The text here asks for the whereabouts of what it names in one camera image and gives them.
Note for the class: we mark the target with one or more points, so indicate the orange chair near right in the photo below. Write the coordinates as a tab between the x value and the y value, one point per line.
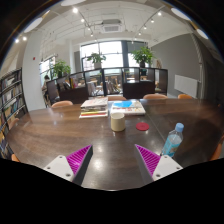
218	150

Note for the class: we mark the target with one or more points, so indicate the seated person in background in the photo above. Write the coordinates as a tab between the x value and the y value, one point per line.
46	79

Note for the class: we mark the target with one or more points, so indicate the potted plant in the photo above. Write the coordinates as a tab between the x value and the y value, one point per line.
60	68
96	59
143	56

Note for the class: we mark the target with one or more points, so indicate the tall bookshelf left wall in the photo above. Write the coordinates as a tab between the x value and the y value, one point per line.
12	106

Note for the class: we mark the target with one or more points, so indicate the orange chair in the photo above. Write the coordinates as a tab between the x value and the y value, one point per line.
62	104
155	96
184	96
14	158
116	98
218	150

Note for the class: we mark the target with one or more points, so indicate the ceiling air conditioner unit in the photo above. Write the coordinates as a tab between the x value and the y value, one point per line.
111	26

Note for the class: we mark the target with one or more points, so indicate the potted plant centre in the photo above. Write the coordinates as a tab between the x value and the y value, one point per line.
96	59

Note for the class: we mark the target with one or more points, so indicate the orange chair rightmost far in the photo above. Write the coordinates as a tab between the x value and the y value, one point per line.
184	96

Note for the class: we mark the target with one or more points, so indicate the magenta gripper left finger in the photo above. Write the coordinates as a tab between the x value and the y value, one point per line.
72	167

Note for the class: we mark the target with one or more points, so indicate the orange chair far centre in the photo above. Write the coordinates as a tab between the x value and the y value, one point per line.
116	98

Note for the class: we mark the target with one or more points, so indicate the orange chair far right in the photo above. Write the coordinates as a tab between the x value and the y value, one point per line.
155	96

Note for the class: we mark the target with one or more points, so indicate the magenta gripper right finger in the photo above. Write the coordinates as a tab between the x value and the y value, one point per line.
152	166

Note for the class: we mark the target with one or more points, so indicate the stack of books left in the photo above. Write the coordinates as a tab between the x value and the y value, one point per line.
96	107

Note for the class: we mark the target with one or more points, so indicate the orange chair far left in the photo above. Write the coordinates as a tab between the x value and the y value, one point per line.
62	104

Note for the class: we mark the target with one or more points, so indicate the orange chair near left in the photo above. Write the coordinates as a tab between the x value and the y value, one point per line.
14	158

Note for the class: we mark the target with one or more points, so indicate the potted plant left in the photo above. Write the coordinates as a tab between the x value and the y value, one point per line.
60	68

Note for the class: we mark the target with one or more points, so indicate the potted plant right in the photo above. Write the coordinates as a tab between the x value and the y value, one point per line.
143	56

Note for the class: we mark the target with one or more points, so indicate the clear plastic water bottle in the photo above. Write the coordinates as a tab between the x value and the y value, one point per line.
173	141

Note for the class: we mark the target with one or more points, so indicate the white wall radiator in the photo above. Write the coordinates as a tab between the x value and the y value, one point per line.
186	85

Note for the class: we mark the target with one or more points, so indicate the blue white book right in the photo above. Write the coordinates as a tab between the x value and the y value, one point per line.
128	107

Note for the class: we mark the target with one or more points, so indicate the red round coaster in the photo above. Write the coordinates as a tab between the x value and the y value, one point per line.
142	126

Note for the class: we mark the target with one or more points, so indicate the dark low shelf divider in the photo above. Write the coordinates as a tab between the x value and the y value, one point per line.
129	82

